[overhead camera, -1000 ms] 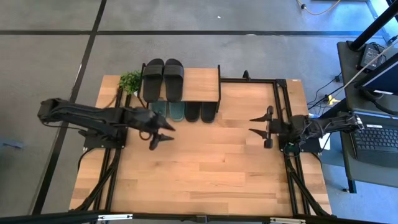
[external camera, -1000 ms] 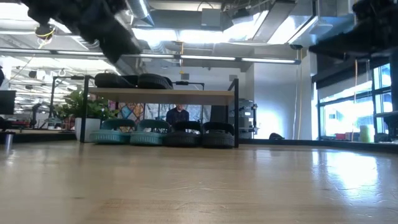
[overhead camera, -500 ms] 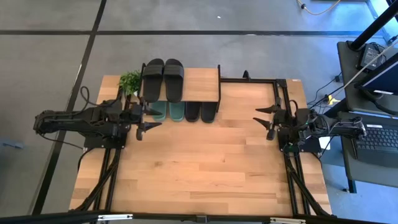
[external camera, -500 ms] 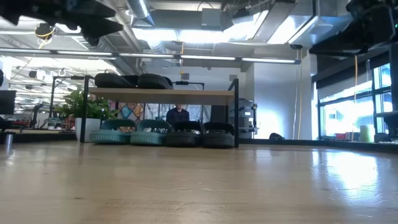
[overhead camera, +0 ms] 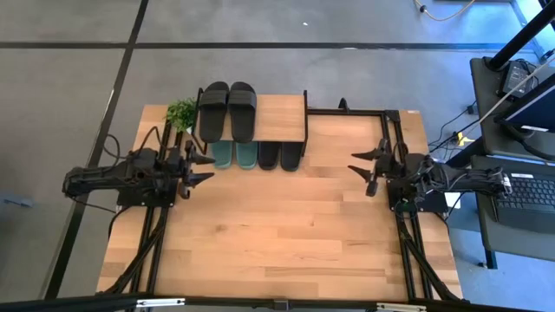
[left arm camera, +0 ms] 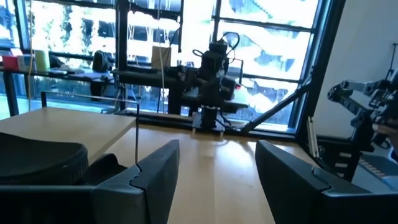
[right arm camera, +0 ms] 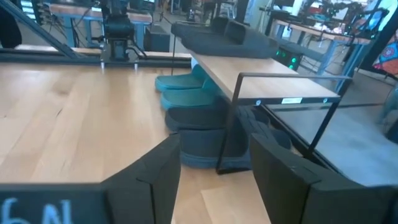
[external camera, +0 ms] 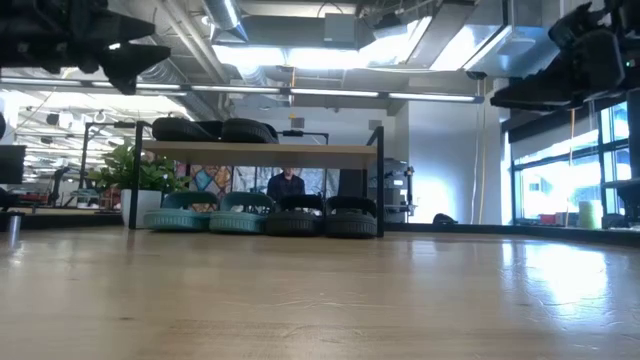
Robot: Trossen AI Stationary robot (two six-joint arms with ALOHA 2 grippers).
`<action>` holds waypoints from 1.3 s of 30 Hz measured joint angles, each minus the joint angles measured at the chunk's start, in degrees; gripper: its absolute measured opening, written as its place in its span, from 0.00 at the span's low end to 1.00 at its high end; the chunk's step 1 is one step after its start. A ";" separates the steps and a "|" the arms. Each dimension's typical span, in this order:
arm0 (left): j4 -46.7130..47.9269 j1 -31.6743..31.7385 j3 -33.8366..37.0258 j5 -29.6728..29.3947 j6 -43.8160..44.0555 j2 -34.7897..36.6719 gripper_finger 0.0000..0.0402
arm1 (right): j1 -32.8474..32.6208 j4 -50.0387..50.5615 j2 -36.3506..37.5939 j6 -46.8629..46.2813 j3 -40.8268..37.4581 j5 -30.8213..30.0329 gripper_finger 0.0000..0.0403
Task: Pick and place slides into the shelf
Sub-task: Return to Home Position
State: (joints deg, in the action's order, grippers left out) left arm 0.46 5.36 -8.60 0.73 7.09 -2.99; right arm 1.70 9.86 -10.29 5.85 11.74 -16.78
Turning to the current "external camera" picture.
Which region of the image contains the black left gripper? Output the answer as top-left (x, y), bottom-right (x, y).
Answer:
top-left (29, 0), bottom-right (171, 96)

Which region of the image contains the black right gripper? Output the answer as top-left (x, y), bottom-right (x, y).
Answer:
top-left (489, 29), bottom-right (640, 112)

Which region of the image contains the yellow green cup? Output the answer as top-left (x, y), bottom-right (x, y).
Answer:
top-left (578, 200), bottom-right (599, 230)

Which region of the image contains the green leafy plant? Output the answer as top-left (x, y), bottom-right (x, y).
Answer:
top-left (87, 143), bottom-right (193, 201)

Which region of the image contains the white plant pot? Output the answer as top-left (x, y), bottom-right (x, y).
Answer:
top-left (119, 188), bottom-right (164, 230)

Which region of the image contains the black computer monitor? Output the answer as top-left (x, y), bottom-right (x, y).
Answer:
top-left (0, 144), bottom-right (27, 186)

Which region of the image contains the grey metal cabinet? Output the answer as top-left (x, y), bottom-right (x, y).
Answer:
top-left (382, 158), bottom-right (416, 224)

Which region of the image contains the long ceiling light bar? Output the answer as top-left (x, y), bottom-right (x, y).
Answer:
top-left (0, 76), bottom-right (485, 105)

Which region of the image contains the person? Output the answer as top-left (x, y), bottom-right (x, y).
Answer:
top-left (266, 168), bottom-right (307, 201)

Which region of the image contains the grey ceiling electrical box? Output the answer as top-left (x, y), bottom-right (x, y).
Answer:
top-left (323, 13), bottom-right (357, 44)

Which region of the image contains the silver spiral air duct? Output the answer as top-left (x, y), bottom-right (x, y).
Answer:
top-left (107, 0), bottom-right (234, 136)

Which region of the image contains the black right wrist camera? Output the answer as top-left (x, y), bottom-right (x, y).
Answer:
top-left (548, 2), bottom-right (609, 49)

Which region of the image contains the black window frame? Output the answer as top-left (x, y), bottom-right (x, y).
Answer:
top-left (509, 102), bottom-right (632, 221)

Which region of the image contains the black vertical frame post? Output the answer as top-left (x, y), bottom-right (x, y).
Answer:
top-left (627, 88), bottom-right (640, 180)

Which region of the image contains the silver round air duct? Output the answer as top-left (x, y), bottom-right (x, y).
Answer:
top-left (202, 0), bottom-right (249, 44)

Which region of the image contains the wooden shelf black metal frame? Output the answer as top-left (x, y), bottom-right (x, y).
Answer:
top-left (128, 119), bottom-right (386, 239)

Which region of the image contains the silver metal post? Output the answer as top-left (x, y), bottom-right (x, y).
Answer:
top-left (6, 213), bottom-right (24, 247)

